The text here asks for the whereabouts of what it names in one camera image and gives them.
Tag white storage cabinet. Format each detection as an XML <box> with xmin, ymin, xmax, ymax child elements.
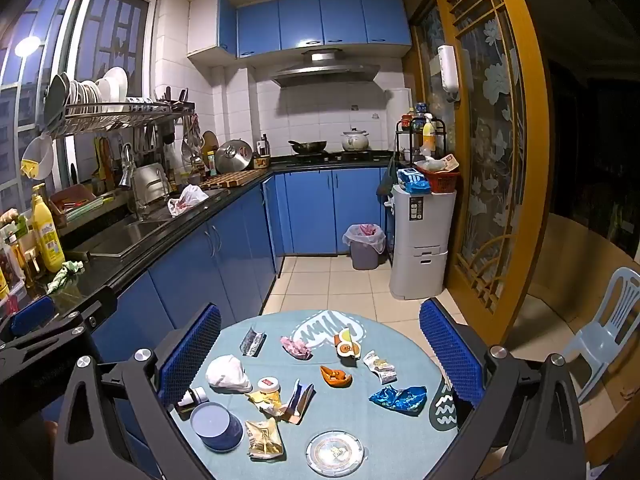
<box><xmin>389</xmin><ymin>184</ymin><xmax>457</xmax><ymax>302</ymax></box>

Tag light blue plastic chair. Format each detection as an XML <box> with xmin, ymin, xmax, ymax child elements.
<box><xmin>560</xmin><ymin>266</ymin><xmax>640</xmax><ymax>405</ymax></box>

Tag grey trash bin with bag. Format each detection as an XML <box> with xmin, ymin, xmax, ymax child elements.
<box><xmin>342</xmin><ymin>223</ymin><xmax>387</xmax><ymax>271</ymax></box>

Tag blue plastic packet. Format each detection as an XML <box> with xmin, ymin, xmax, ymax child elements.
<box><xmin>397</xmin><ymin>166</ymin><xmax>432</xmax><ymax>196</ymax></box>

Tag steel wok lid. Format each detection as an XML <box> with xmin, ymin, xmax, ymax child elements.
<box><xmin>214</xmin><ymin>138</ymin><xmax>254</xmax><ymax>173</ymax></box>

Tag white cooking pot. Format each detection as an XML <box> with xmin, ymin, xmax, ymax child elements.
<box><xmin>341</xmin><ymin>129</ymin><xmax>370</xmax><ymax>152</ymax></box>

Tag small white bottle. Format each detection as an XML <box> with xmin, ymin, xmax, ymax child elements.
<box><xmin>176</xmin><ymin>387</ymin><xmax>210</xmax><ymax>413</ymax></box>

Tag torn small carton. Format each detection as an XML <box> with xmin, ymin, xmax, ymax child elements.
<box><xmin>280</xmin><ymin>379</ymin><xmax>316</xmax><ymax>425</ymax></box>

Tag white crumpled tissue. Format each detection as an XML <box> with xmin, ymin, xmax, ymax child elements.
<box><xmin>205</xmin><ymin>354</ymin><xmax>254</xmax><ymax>394</ymax></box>

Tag round blue table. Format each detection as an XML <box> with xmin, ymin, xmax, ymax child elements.
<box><xmin>170</xmin><ymin>309</ymin><xmax>468</xmax><ymax>480</ymax></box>

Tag chrome faucet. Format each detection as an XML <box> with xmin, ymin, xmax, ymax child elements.
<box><xmin>117</xmin><ymin>142</ymin><xmax>138</xmax><ymax>191</ymax></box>

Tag pink crumpled wrapper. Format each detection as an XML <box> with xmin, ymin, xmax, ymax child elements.
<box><xmin>280</xmin><ymin>336</ymin><xmax>315</xmax><ymax>361</ymax></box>

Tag black storage rack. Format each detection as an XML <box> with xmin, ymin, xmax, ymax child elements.
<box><xmin>396</xmin><ymin>116</ymin><xmax>447</xmax><ymax>161</ymax></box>

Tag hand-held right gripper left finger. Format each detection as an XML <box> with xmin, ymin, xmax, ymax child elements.
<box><xmin>52</xmin><ymin>302</ymin><xmax>223</xmax><ymax>480</ymax></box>

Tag black kitchen countertop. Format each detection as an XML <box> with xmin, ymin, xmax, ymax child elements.
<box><xmin>0</xmin><ymin>150</ymin><xmax>396</xmax><ymax>321</ymax></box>

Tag red plastic basket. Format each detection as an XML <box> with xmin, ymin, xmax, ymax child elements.
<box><xmin>414</xmin><ymin>162</ymin><xmax>462</xmax><ymax>194</ymax></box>

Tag metal dish rack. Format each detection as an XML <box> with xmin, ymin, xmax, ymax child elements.
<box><xmin>45</xmin><ymin>97</ymin><xmax>197</xmax><ymax>138</ymax></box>

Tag steel sink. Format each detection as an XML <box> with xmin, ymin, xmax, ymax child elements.
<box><xmin>70</xmin><ymin>210</ymin><xmax>176</xmax><ymax>258</ymax></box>

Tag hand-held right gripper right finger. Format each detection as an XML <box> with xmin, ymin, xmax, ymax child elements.
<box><xmin>419</xmin><ymin>297</ymin><xmax>586</xmax><ymax>480</ymax></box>

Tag wooden sliding glass door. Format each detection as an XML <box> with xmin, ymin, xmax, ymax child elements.
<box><xmin>405</xmin><ymin>0</ymin><xmax>551</xmax><ymax>346</ymax></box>

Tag orange peel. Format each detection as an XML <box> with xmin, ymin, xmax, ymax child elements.
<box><xmin>320</xmin><ymin>365</ymin><xmax>354</xmax><ymax>390</ymax></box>

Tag yellow spray bottle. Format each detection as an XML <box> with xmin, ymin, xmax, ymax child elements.
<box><xmin>421</xmin><ymin>112</ymin><xmax>437</xmax><ymax>151</ymax></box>

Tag black wok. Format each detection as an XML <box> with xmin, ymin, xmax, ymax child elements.
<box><xmin>287</xmin><ymin>139</ymin><xmax>328</xmax><ymax>156</ymax></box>

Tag green cloth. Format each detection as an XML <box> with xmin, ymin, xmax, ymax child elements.
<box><xmin>46</xmin><ymin>260</ymin><xmax>85</xmax><ymax>295</ymax></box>

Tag silver foil wrapper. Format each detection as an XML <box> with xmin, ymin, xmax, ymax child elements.
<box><xmin>239</xmin><ymin>327</ymin><xmax>266</xmax><ymax>358</ymax></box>

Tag blue cabinets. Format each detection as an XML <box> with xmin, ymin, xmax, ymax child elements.
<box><xmin>187</xmin><ymin>0</ymin><xmax>413</xmax><ymax>67</ymax></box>
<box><xmin>42</xmin><ymin>167</ymin><xmax>396</xmax><ymax>411</ymax></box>

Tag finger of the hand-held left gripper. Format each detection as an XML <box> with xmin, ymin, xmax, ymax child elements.
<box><xmin>0</xmin><ymin>285</ymin><xmax>119</xmax><ymax>361</ymax></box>
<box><xmin>0</xmin><ymin>295</ymin><xmax>58</xmax><ymax>343</ymax></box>

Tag white plastic bag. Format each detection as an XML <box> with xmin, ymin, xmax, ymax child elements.
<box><xmin>167</xmin><ymin>184</ymin><xmax>209</xmax><ymax>217</ymax></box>

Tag glass ashtray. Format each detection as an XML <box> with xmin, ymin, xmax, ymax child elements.
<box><xmin>305</xmin><ymin>430</ymin><xmax>365</xmax><ymax>478</ymax></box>

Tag blue round tin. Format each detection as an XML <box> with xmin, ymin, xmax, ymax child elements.
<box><xmin>190</xmin><ymin>402</ymin><xmax>244</xmax><ymax>452</ymax></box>

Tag steel range hood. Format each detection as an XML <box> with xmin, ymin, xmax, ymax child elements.
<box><xmin>270</xmin><ymin>49</ymin><xmax>382</xmax><ymax>88</ymax></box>

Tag blue upper cabinets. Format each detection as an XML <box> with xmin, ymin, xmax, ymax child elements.
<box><xmin>187</xmin><ymin>0</ymin><xmax>413</xmax><ymax>67</ymax></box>

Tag gas stove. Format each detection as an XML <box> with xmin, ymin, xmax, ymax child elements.
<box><xmin>287</xmin><ymin>150</ymin><xmax>373</xmax><ymax>162</ymax></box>

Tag blue wrapper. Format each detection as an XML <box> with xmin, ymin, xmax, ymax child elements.
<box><xmin>368</xmin><ymin>386</ymin><xmax>428</xmax><ymax>416</ymax></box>

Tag blue lower cabinets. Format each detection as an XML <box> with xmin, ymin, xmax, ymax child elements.
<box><xmin>42</xmin><ymin>167</ymin><xmax>396</xmax><ymax>411</ymax></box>

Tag beige snack packet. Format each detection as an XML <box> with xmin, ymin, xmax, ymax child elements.
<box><xmin>245</xmin><ymin>417</ymin><xmax>286</xmax><ymax>462</ymax></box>

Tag yellow detergent bottle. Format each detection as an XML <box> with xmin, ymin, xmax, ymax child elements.
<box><xmin>31</xmin><ymin>185</ymin><xmax>66</xmax><ymax>273</ymax></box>

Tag kitchen window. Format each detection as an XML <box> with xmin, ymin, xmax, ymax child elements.
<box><xmin>0</xmin><ymin>0</ymin><xmax>163</xmax><ymax>211</ymax></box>

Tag white wall dispenser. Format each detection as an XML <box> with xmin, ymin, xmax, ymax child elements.
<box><xmin>437</xmin><ymin>44</ymin><xmax>461</xmax><ymax>103</ymax></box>

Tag wooden cutting board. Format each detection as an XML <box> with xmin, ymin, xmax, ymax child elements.
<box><xmin>207</xmin><ymin>169</ymin><xmax>268</xmax><ymax>190</ymax></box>

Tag orange and white snack packet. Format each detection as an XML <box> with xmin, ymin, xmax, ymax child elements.
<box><xmin>334</xmin><ymin>327</ymin><xmax>362</xmax><ymax>359</ymax></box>

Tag row of white plates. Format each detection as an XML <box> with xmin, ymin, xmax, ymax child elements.
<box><xmin>44</xmin><ymin>66</ymin><xmax>130</xmax><ymax>133</ymax></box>

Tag cluster of condiment bottles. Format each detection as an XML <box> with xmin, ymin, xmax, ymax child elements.
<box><xmin>0</xmin><ymin>207</ymin><xmax>33</xmax><ymax>306</ymax></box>

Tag metal sink drainer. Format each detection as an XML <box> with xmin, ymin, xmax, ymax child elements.
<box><xmin>131</xmin><ymin>162</ymin><xmax>171</xmax><ymax>211</ymax></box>

